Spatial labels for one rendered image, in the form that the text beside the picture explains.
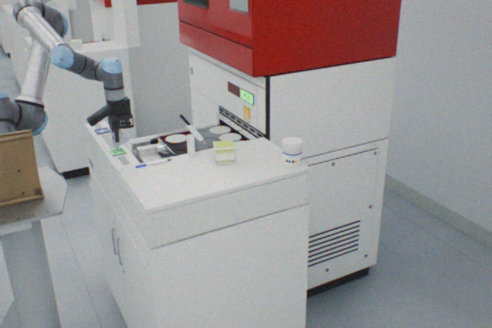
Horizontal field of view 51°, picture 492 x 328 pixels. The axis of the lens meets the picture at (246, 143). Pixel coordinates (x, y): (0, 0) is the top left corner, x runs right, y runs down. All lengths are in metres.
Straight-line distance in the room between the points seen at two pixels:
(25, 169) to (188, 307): 0.79
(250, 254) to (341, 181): 0.76
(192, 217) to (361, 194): 1.13
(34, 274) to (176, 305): 0.68
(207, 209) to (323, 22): 0.93
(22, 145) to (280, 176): 0.95
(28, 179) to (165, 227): 0.64
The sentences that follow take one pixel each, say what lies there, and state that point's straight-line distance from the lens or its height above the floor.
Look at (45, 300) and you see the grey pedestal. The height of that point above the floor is 0.35.
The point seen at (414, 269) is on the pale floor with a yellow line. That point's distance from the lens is 3.09.
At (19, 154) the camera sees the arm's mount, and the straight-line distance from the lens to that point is 2.06.
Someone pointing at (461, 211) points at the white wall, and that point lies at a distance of 3.49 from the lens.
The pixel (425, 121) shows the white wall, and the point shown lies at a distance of 3.52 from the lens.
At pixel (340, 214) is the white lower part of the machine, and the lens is 2.58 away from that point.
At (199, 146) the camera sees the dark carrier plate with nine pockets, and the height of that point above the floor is 0.90.
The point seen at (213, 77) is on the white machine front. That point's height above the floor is 1.10.
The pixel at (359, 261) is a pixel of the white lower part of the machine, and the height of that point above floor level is 0.14.
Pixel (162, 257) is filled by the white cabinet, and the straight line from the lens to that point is 1.75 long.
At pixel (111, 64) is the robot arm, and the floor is 1.32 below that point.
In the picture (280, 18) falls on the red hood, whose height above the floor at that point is 1.44.
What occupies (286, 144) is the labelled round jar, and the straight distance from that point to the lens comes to 1.84.
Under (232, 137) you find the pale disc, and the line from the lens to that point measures 2.32.
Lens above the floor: 1.76
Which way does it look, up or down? 23 degrees down
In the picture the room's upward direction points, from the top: 1 degrees counter-clockwise
